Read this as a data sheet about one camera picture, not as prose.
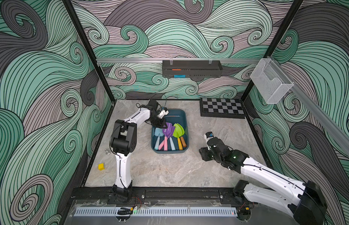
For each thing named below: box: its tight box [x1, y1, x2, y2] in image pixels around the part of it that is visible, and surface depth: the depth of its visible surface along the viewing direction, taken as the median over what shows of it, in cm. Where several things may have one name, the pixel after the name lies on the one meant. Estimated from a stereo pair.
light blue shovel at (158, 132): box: [154, 127, 165, 151], surface depth 97 cm
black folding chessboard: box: [199, 97, 246, 119], surface depth 113 cm
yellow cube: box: [98, 163, 106, 171], surface depth 85 cm
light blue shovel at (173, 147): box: [169, 136, 176, 151], surface depth 92 cm
